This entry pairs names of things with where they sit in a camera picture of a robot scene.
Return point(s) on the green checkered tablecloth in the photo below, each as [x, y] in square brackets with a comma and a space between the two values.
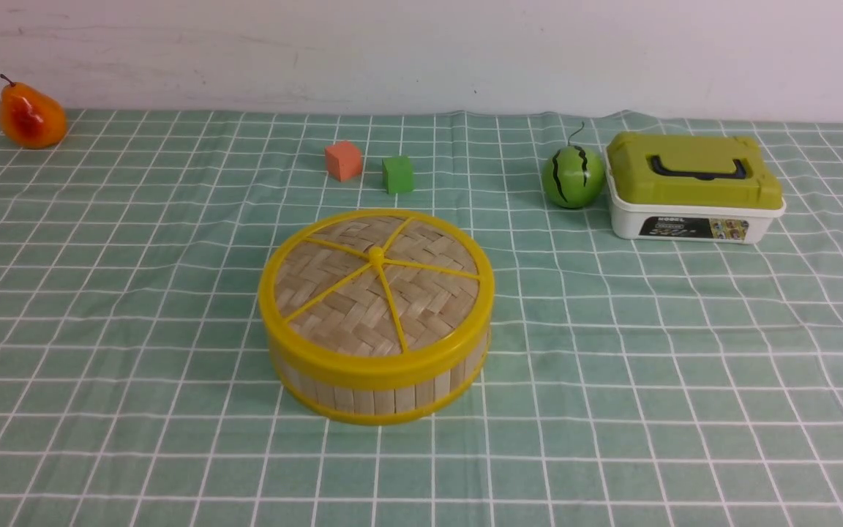
[630, 383]

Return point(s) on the orange toy pear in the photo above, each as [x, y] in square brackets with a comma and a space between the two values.
[30, 118]

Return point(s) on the orange foam cube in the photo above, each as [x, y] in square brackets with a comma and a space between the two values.
[344, 160]

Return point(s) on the green foam cube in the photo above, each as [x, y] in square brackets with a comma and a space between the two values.
[398, 175]

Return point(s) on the yellow bamboo steamer basket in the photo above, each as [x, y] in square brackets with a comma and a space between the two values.
[384, 407]

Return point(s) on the yellow woven steamer lid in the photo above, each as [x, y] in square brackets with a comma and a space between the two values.
[378, 298]

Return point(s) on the green and white lunch box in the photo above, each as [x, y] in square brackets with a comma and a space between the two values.
[691, 187]

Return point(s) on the green toy watermelon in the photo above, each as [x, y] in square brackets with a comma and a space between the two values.
[574, 175]

